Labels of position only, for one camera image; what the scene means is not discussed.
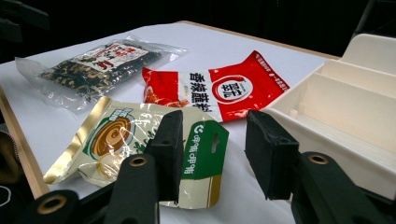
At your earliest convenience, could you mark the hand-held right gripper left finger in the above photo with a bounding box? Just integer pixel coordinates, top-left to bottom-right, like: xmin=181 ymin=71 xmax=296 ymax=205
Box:
xmin=143 ymin=109 xmax=185 ymax=203

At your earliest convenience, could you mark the green and cream snack packet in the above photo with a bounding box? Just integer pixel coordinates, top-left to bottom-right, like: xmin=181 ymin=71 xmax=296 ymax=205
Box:
xmin=42 ymin=95 xmax=230 ymax=210

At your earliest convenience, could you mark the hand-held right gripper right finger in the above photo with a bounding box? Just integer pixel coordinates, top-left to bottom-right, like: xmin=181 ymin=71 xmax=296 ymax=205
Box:
xmin=245 ymin=109 xmax=301 ymax=201

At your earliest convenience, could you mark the cream plastic box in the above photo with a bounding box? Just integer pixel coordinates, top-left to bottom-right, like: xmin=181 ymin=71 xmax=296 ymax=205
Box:
xmin=261 ymin=33 xmax=396 ymax=201

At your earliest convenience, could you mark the white table sheet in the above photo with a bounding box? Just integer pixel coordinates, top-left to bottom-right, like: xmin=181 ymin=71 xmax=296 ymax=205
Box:
xmin=0 ymin=21 xmax=331 ymax=224

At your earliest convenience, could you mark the red and white seasoning packet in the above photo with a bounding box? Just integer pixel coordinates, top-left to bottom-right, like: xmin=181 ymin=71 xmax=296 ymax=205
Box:
xmin=141 ymin=49 xmax=291 ymax=123

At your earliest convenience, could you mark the clear packet of dark dried food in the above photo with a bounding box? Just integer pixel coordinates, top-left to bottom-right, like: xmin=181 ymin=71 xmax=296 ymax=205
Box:
xmin=14 ymin=35 xmax=189 ymax=114

